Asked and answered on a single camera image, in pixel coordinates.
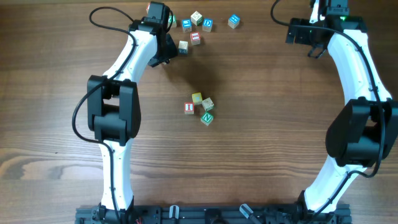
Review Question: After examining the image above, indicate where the yellow O letter block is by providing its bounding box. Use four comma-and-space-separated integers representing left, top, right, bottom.
192, 92, 203, 105

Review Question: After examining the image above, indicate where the red I letter block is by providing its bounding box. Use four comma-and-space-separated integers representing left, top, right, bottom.
184, 102, 195, 114

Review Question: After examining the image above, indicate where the green J letter block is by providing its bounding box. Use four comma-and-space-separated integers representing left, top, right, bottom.
201, 98, 215, 111

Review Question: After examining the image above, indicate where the green N letter block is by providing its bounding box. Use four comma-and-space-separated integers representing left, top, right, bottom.
201, 112, 214, 126

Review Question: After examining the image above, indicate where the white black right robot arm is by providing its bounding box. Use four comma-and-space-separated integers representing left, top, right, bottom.
286, 0, 397, 214

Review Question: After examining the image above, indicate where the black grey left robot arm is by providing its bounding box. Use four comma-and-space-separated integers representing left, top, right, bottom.
87, 1, 178, 214

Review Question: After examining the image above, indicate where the green Z letter block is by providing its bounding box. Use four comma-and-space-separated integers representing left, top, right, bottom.
169, 15, 177, 27

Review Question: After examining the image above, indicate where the blue L letter block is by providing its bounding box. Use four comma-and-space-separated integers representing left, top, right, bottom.
181, 19, 192, 33

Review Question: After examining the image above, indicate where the blue 2 number block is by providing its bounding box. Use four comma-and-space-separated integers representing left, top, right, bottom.
178, 40, 188, 55

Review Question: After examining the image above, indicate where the plain top green-sided block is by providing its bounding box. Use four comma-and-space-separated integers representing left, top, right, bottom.
190, 11, 203, 26

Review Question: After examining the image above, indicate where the red E letter block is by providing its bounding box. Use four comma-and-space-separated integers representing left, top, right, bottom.
190, 32, 201, 45

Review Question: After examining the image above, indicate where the blue D letter block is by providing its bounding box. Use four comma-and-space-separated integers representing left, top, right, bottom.
202, 18, 213, 32

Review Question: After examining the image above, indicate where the blue symbol block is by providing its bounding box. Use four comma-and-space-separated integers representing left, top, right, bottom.
228, 14, 240, 29

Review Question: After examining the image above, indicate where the black left camera cable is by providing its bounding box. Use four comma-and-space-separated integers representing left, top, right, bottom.
72, 6, 139, 218

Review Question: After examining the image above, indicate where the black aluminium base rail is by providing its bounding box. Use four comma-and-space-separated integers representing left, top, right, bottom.
75, 202, 353, 224

